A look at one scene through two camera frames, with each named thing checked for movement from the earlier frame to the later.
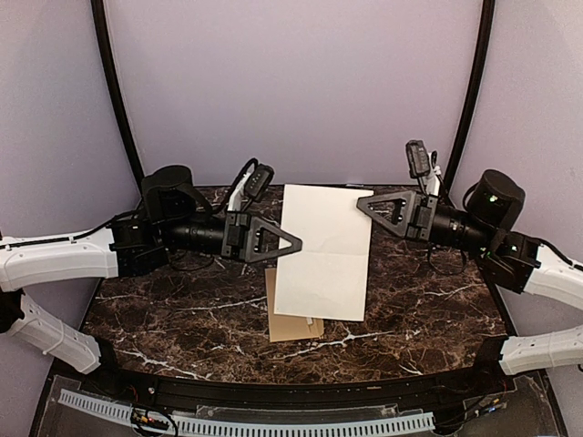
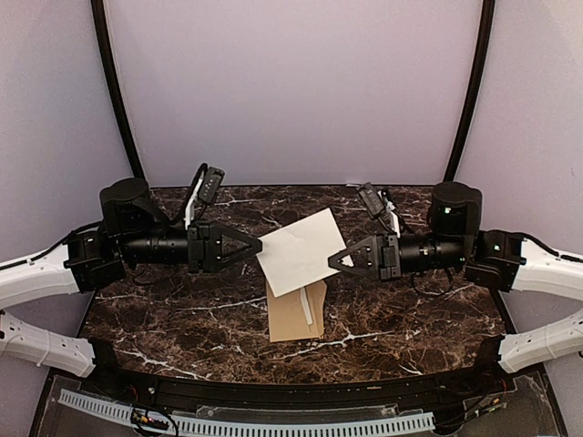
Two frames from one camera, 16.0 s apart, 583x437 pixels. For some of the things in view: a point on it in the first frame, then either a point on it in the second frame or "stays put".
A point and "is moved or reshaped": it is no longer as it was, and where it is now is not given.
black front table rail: x=455 y=387 stays put
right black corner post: x=472 y=97 stays put
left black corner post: x=116 y=86 stays put
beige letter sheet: x=327 y=277 is moved or reshaped
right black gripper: x=418 y=213 -> x=388 y=254
